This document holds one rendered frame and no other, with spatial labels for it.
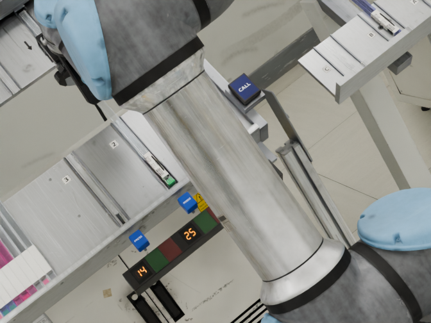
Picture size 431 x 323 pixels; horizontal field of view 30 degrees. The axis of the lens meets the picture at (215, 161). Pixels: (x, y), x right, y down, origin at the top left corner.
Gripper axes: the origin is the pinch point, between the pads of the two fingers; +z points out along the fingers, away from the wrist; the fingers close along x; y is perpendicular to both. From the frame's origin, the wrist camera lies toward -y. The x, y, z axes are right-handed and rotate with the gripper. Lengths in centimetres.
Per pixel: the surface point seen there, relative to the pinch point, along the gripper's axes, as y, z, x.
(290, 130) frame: -33.2, -3.8, -25.0
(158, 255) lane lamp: -36.6, -8.8, 9.9
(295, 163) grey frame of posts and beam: -38.8, -2.1, -22.1
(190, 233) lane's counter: -37.1, -8.9, 3.1
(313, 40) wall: 7, 195, -123
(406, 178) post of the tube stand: -56, 19, -46
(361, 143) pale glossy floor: -44, 114, -78
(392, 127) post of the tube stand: -45, 13, -49
